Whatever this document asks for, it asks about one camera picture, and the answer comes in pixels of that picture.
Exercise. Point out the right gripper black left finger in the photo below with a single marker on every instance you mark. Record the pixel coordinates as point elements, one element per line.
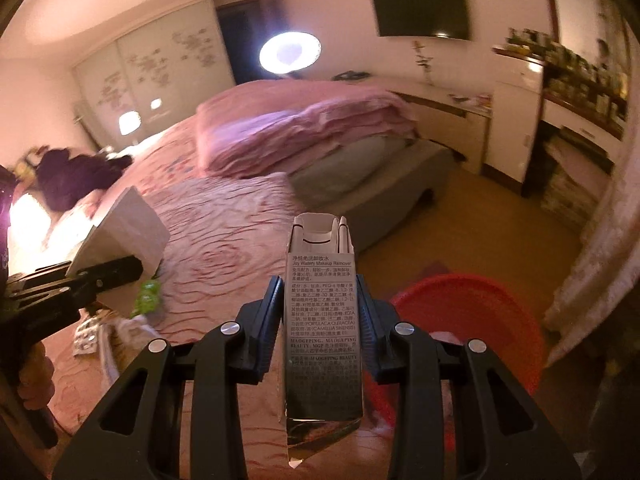
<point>176,406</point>

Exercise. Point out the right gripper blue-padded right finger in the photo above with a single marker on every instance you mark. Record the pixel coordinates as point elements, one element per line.
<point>499,430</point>

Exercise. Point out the white tissue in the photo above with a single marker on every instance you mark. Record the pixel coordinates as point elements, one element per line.
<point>120,340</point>

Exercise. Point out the white paper bag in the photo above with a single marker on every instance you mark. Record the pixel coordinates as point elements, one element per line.
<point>129,241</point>

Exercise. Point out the silver cosmetic carton box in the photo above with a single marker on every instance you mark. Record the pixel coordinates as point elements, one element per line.
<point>322,379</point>

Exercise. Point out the person's left hand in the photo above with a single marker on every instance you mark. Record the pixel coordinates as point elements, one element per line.
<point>36,386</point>

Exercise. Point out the silver pill blister packs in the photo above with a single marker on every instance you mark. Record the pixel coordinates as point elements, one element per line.
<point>86,336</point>

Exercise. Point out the green plastic packet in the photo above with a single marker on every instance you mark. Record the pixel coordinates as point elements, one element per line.
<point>148,298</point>

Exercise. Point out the dark purple garment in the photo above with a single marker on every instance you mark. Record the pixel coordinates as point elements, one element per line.
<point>65,178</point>

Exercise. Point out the red plastic mesh waste basket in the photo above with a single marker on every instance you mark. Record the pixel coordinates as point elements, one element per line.
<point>469,306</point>

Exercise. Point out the pink lace curtain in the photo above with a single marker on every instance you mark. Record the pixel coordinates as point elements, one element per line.
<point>608,265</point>

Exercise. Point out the bed with rose bedspread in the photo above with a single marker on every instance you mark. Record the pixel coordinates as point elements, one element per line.
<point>227,236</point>

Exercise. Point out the white wardrobe with flower doors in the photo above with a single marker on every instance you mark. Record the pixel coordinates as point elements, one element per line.
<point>153,77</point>

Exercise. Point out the stool with plaid cover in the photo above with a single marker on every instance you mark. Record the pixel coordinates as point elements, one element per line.
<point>576,185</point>

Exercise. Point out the folded pink quilt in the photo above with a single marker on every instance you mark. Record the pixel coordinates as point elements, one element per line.
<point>287,124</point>

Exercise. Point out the white cabinet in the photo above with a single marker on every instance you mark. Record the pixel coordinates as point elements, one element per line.
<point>515,113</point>

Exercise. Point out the white low desk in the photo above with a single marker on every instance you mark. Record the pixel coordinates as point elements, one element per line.
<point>460,126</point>

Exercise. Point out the dressing table with mirror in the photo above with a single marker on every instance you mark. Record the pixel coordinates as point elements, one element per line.
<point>585,84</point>

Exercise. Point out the round ring lamp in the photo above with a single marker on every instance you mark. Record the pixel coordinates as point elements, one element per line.
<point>289,52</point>

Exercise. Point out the wall-mounted black television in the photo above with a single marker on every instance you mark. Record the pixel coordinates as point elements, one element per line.
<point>448,19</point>

